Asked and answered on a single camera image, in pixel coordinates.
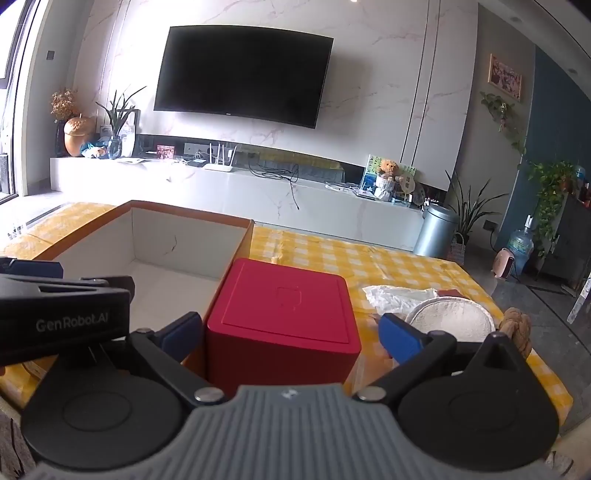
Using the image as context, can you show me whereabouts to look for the pink space heater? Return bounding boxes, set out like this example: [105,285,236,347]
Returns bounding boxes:
[492,248,517,280]

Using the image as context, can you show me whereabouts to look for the black curved television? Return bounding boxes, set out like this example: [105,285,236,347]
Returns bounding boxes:
[153,25,334,129]

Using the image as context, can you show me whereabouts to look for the woven basket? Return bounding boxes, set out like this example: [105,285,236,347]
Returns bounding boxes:
[445,233,465,263]

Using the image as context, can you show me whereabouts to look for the dark cabinet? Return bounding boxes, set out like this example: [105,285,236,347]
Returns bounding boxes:
[538,191,591,288]

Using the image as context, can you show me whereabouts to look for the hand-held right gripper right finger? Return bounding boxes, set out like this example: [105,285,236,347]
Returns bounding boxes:
[353,313,528,407]

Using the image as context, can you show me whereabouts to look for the green pothos plant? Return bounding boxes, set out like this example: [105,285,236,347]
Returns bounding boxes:
[526,159,578,257]

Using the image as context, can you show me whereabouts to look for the black cables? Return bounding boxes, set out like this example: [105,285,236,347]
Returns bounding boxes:
[249,157,301,210]

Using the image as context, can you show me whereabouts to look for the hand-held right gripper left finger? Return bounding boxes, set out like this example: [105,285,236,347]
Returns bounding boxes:
[92,311,227,408]

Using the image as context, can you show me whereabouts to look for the brown teddy bear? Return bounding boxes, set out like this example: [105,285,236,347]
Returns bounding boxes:
[375,159,402,200]

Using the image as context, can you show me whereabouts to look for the trailing wall vine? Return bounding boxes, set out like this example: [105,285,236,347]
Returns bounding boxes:
[480,91,527,167]

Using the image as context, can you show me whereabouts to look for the black picture frame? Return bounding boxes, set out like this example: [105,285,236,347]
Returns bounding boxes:
[121,109,141,153]

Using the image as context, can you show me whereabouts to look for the dried flower bunch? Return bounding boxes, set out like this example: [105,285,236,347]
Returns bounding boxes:
[50,88,79,158]

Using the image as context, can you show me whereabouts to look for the blue water jug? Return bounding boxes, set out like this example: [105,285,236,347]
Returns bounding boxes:
[507,215,536,278]

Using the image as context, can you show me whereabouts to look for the tall leafy floor plant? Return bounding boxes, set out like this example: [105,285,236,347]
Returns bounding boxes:
[443,168,509,261]

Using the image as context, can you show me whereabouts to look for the tan braided rope knot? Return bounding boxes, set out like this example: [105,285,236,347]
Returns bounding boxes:
[498,307,534,361]

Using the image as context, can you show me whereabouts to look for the green painted canvas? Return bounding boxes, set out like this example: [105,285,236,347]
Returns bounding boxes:
[361,154,417,199]

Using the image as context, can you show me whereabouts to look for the orange cardboard box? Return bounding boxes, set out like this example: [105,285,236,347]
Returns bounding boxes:
[32,199,256,377]

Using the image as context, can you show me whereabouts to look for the white marble tv console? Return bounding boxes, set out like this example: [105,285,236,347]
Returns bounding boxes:
[48,154,428,252]

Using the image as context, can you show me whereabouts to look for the leafy plant in glass vase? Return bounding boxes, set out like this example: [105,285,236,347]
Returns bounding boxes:
[95,85,147,160]

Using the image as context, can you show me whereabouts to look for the white flat device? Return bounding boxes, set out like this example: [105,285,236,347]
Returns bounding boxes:
[325,182,370,197]

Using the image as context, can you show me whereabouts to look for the white printed panel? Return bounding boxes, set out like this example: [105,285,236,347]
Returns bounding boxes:
[567,272,591,324]

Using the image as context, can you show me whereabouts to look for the white router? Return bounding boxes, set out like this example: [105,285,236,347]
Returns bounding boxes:
[203,143,238,173]

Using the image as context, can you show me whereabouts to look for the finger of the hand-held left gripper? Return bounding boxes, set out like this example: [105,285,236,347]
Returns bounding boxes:
[0,274,136,300]
[0,257,64,280]

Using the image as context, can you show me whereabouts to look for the yellow checkered tablecloth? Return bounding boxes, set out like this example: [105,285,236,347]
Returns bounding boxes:
[0,200,575,425]

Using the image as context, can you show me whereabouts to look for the round hand fan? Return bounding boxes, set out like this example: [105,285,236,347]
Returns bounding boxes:
[399,173,419,204]

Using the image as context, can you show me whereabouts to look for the framed wall picture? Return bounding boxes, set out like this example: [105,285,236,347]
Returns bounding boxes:
[488,53,524,102]

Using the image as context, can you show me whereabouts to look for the acorn shaped jar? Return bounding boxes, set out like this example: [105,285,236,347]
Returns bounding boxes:
[63,115,99,158]

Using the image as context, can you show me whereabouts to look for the white puff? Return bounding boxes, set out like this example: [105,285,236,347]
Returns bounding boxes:
[362,285,497,344]

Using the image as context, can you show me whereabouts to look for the grey metal trash can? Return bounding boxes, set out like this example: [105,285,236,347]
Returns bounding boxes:
[412,204,461,260]

